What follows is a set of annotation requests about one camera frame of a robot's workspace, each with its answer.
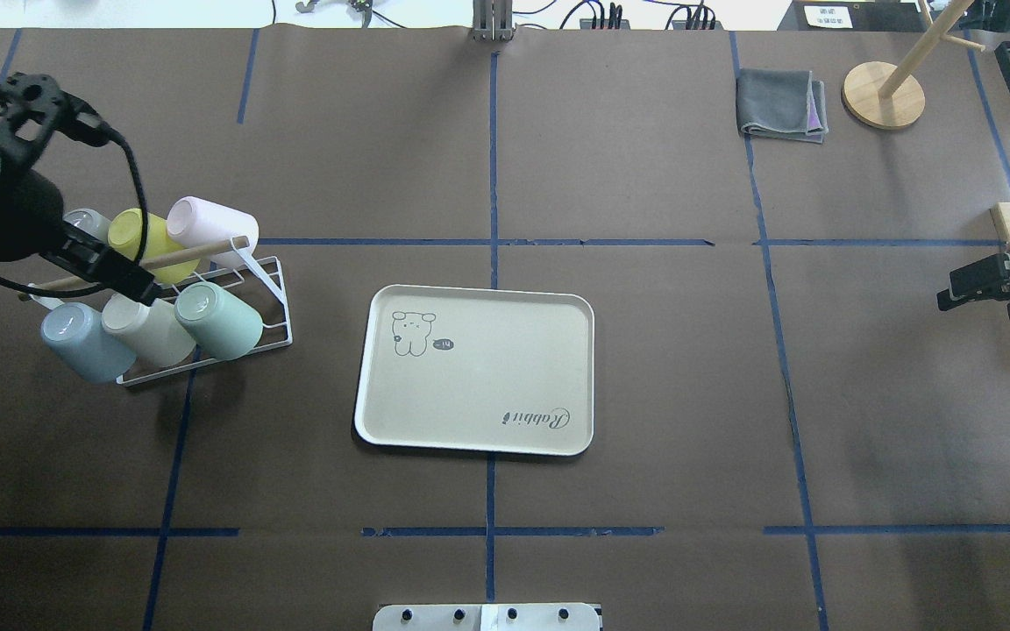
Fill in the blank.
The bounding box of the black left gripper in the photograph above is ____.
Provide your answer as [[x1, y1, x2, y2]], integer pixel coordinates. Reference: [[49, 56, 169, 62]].
[[40, 230, 158, 305]]

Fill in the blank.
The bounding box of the green cup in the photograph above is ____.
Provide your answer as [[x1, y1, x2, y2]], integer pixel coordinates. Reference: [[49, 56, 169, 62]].
[[174, 282, 264, 362]]

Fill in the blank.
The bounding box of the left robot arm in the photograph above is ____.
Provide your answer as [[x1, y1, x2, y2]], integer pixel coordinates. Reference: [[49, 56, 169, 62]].
[[0, 147, 161, 305]]

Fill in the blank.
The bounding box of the grey cup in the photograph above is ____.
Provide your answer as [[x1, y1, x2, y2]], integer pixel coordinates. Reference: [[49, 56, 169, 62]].
[[61, 208, 111, 246]]

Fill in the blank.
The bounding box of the yellow cup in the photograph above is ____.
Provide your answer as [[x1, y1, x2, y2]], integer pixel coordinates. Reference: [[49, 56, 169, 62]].
[[107, 208, 201, 285]]

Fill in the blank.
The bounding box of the light blue cup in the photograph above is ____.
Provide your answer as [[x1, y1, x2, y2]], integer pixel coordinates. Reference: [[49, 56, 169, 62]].
[[39, 302, 137, 383]]

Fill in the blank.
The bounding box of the cream white cup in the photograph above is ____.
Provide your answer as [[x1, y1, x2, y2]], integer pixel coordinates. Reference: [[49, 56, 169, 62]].
[[101, 294, 196, 367]]

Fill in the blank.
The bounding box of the pink cup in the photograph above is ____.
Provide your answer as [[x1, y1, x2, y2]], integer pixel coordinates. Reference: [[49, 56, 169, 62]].
[[166, 196, 260, 254]]

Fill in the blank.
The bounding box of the beige rabbit serving tray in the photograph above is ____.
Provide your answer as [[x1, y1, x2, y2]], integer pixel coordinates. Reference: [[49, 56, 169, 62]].
[[354, 284, 594, 457]]

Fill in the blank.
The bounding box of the wooden mug tree stand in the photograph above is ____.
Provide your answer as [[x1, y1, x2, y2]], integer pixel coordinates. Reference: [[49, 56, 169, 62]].
[[841, 1, 987, 131]]

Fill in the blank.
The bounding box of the folded grey cloth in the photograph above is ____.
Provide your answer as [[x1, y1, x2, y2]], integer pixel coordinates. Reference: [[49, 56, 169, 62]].
[[735, 67, 830, 145]]

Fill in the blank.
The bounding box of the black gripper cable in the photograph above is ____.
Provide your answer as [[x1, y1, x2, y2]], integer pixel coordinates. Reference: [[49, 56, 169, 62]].
[[0, 114, 152, 297]]

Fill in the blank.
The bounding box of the white wire cup rack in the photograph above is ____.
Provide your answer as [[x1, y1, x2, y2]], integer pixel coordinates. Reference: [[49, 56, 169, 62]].
[[19, 236, 293, 387]]

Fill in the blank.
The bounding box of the aluminium frame post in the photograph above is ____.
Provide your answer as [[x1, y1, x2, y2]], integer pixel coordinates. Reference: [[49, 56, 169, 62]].
[[470, 0, 516, 41]]

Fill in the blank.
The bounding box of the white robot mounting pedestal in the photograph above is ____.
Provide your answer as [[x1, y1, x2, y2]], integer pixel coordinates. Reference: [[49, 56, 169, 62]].
[[372, 602, 604, 630]]

